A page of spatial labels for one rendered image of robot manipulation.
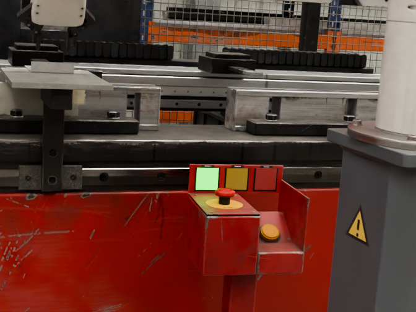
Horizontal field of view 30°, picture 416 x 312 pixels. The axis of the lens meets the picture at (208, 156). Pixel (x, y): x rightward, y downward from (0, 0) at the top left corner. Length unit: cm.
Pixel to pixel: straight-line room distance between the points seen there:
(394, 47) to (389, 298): 31
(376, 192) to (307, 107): 88
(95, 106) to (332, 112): 57
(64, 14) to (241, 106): 48
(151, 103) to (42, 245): 39
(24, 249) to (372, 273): 81
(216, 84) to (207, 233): 68
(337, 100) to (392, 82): 88
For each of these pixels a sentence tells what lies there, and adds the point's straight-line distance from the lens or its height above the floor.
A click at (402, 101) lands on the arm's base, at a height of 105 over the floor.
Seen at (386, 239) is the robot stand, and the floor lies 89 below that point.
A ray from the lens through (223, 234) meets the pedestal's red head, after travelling 144.
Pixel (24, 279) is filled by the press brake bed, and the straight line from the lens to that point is 163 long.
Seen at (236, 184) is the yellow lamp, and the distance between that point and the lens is 158.
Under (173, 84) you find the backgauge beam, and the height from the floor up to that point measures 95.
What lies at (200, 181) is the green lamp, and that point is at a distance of 156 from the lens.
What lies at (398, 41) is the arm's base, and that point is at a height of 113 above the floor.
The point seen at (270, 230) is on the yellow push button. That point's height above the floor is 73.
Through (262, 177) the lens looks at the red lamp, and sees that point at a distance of 160.
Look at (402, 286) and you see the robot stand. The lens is 100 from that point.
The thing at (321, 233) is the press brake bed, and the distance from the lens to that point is 179.
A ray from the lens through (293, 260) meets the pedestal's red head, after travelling 150.
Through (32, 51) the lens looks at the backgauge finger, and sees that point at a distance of 186.
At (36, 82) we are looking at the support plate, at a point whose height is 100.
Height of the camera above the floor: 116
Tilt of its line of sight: 11 degrees down
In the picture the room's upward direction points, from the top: 4 degrees clockwise
